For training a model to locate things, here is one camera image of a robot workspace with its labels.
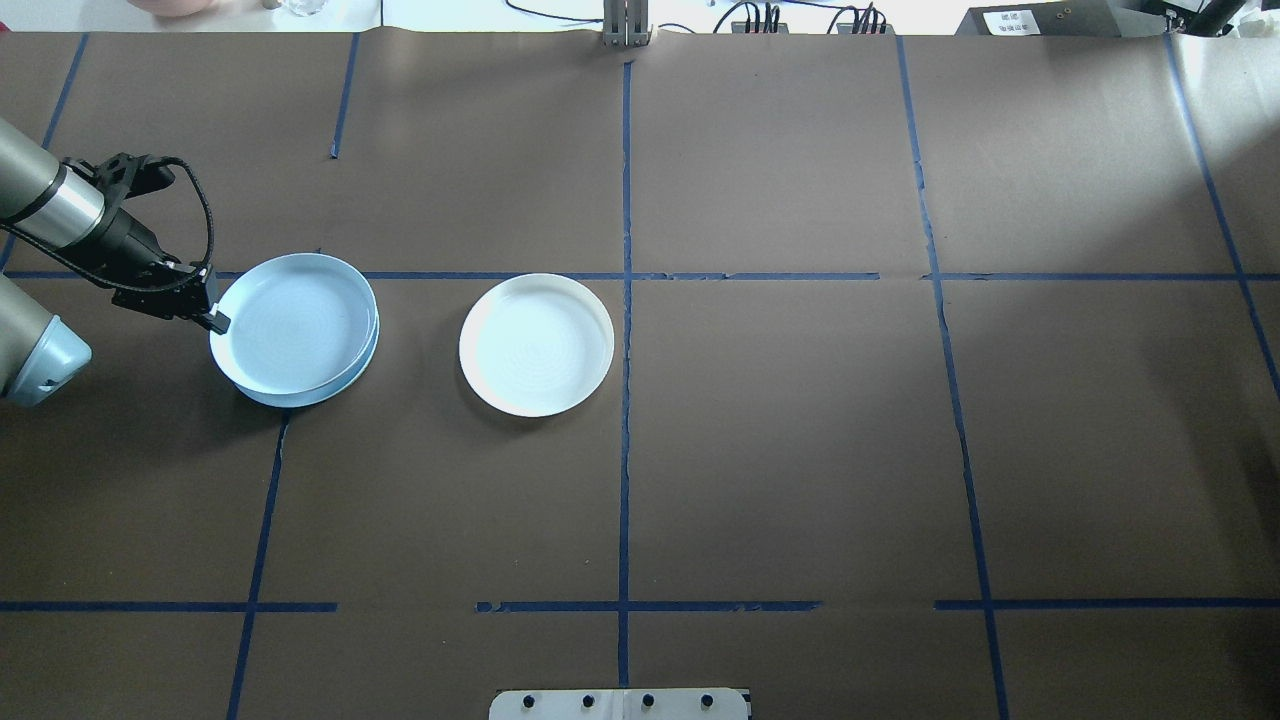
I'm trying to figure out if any thin black background cable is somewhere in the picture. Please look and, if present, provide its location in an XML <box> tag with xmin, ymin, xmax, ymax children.
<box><xmin>504</xmin><ymin>0</ymin><xmax>603</xmax><ymax>25</ymax></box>

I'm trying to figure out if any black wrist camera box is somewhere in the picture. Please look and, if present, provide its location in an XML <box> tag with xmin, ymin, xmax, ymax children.
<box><xmin>91</xmin><ymin>151</ymin><xmax>178</xmax><ymax>202</ymax></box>

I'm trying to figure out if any light blue round plate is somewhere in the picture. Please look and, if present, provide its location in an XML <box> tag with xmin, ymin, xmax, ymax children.
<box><xmin>232</xmin><ymin>318</ymin><xmax>382</xmax><ymax>410</ymax></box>
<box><xmin>208</xmin><ymin>252</ymin><xmax>380</xmax><ymax>397</ymax></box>

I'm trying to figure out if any white metal pedestal base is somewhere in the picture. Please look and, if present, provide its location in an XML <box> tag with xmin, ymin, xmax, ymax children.
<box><xmin>488</xmin><ymin>687</ymin><xmax>754</xmax><ymax>720</ymax></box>

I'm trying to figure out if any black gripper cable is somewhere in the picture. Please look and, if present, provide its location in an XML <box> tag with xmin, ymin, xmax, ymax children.
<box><xmin>108</xmin><ymin>156</ymin><xmax>217</xmax><ymax>298</ymax></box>

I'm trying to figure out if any grey metal post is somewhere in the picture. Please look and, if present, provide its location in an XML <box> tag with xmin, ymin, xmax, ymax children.
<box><xmin>599</xmin><ymin>0</ymin><xmax>654</xmax><ymax>50</ymax></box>

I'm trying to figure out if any black power strip with plugs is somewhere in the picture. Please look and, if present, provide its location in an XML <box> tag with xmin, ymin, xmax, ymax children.
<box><xmin>827</xmin><ymin>3</ymin><xmax>892</xmax><ymax>35</ymax></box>
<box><xmin>714</xmin><ymin>2</ymin><xmax>792</xmax><ymax>35</ymax></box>

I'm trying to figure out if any white round plate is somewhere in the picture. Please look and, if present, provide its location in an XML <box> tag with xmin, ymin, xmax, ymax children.
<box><xmin>458</xmin><ymin>273</ymin><xmax>617</xmax><ymax>419</ymax></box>

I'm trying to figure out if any black box with white label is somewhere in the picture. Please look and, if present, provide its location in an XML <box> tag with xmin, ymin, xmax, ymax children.
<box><xmin>954</xmin><ymin>0</ymin><xmax>1173</xmax><ymax>38</ymax></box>

